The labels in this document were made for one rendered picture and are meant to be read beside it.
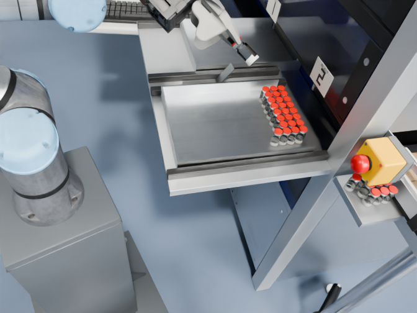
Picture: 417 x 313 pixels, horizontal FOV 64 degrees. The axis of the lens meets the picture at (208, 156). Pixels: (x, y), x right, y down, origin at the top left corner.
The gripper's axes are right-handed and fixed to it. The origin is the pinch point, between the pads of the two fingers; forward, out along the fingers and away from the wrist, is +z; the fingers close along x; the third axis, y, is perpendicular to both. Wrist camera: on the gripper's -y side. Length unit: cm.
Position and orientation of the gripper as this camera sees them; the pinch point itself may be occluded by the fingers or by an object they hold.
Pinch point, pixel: (235, 36)
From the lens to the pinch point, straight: 59.1
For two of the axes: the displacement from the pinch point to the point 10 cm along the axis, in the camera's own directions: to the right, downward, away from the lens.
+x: 0.9, 0.6, -9.9
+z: 7.0, 7.1, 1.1
